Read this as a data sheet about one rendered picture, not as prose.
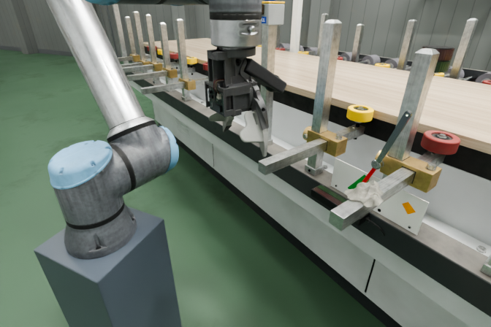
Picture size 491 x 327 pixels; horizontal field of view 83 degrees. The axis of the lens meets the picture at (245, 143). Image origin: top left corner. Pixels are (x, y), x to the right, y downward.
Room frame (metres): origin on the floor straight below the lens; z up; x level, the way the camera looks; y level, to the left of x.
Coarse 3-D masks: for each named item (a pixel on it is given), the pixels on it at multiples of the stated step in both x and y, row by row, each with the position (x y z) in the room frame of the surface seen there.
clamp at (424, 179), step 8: (384, 160) 0.60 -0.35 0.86; (392, 160) 0.59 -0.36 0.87; (408, 160) 0.58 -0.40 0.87; (416, 160) 0.58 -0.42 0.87; (384, 168) 0.60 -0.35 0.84; (392, 168) 0.58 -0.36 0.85; (408, 168) 0.56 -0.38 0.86; (416, 168) 0.54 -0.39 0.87; (424, 168) 0.54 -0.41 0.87; (440, 168) 0.54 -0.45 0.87; (416, 176) 0.54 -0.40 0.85; (424, 176) 0.53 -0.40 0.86; (432, 176) 0.52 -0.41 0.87; (416, 184) 0.53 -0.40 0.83; (424, 184) 0.52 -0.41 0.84; (432, 184) 0.52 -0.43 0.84
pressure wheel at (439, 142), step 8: (424, 136) 0.65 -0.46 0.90; (432, 136) 0.64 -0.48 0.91; (440, 136) 0.64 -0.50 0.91; (448, 136) 0.64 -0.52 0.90; (456, 136) 0.64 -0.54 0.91; (424, 144) 0.64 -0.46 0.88; (432, 144) 0.62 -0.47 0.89; (440, 144) 0.61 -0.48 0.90; (448, 144) 0.60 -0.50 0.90; (456, 144) 0.60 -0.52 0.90; (432, 152) 0.62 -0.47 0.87; (440, 152) 0.61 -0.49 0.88; (448, 152) 0.60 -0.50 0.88; (456, 152) 0.61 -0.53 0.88
